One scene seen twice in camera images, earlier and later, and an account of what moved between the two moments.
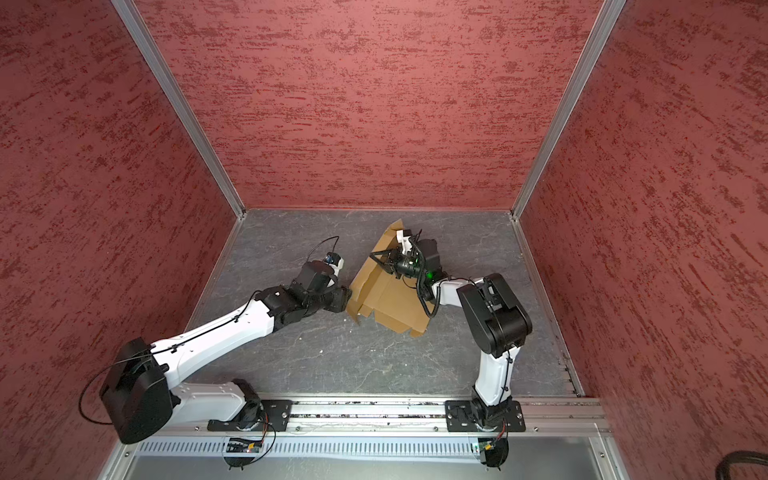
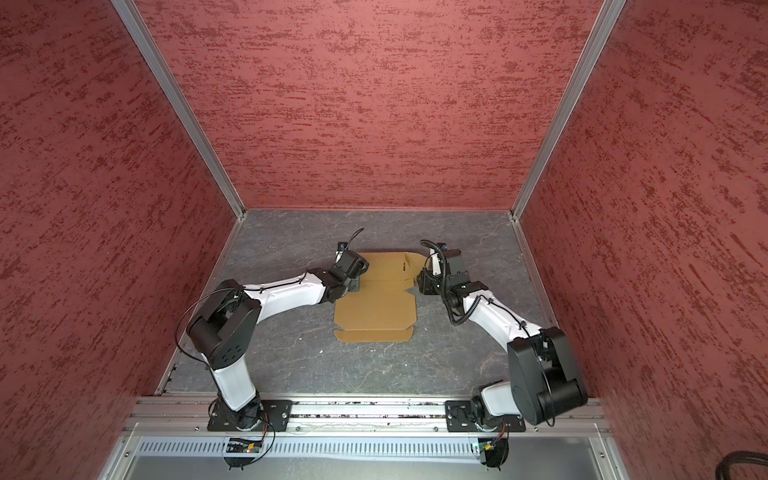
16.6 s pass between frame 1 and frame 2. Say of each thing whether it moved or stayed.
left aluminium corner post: stayed
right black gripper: moved
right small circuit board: stayed
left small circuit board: stayed
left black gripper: moved
